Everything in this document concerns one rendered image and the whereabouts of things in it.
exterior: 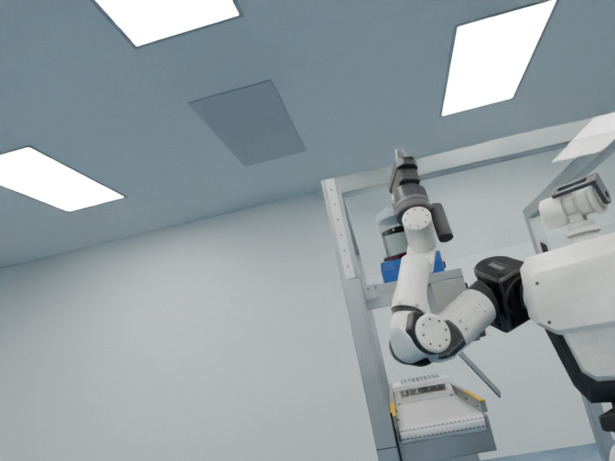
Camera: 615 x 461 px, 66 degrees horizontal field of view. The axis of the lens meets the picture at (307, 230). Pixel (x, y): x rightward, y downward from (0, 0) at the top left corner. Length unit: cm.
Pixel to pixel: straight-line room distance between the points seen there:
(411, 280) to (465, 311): 13
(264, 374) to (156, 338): 128
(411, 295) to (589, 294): 33
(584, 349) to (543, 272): 16
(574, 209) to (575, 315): 22
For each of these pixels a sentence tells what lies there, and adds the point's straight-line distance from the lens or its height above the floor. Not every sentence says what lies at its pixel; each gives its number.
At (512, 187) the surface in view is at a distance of 162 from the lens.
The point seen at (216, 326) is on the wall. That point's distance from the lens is 530.
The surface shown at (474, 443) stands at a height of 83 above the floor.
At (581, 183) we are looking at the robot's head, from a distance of 109.
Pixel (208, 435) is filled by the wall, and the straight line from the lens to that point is 539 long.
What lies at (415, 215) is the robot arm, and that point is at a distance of 110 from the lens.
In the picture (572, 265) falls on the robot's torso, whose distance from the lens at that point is 103.
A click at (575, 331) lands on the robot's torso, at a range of 105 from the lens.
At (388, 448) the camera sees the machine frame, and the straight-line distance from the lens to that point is 153.
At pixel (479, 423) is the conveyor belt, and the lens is 161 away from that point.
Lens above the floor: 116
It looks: 15 degrees up
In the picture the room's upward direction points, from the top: 11 degrees counter-clockwise
